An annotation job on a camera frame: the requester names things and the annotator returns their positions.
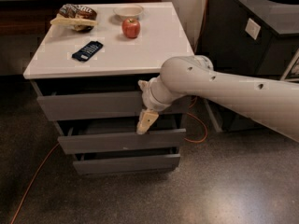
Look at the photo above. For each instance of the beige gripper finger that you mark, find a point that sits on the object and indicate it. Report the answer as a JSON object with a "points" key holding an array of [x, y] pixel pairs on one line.
{"points": [[143, 84], [146, 119]]}

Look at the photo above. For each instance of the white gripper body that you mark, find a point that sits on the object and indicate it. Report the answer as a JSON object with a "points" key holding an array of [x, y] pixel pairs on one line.
{"points": [[150, 96]]}

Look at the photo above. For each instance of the red apple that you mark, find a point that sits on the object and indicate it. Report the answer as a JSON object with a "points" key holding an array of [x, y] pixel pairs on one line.
{"points": [[131, 28]]}

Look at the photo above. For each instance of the grey top drawer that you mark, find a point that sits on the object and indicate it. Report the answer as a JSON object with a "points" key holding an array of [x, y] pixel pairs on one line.
{"points": [[88, 98]]}

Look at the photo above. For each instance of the grey drawer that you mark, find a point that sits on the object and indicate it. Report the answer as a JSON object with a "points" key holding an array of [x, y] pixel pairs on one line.
{"points": [[119, 134], [129, 161], [88, 98]]}

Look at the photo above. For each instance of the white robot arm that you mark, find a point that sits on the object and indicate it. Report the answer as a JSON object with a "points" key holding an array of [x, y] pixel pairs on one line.
{"points": [[272, 103]]}

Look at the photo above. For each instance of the grey bottom drawer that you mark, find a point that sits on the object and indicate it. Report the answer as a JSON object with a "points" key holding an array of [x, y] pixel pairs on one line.
{"points": [[129, 161]]}

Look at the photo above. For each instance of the grey drawer cabinet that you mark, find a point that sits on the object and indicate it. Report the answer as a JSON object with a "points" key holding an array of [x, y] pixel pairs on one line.
{"points": [[161, 38]]}

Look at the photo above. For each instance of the grey middle drawer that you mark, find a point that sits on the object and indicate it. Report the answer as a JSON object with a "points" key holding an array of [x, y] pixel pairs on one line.
{"points": [[119, 134]]}

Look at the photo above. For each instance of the dark blue snack bar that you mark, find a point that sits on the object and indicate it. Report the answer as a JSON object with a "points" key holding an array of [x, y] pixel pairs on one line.
{"points": [[85, 53]]}

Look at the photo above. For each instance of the white bowl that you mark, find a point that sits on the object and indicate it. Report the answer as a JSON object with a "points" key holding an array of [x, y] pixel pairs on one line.
{"points": [[129, 12]]}

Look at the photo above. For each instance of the brown chip bag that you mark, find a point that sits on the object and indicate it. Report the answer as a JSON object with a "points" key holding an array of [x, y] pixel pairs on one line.
{"points": [[79, 17]]}

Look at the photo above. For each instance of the black waste bin cabinet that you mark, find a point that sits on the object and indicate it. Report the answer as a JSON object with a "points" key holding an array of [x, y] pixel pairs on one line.
{"points": [[256, 38]]}

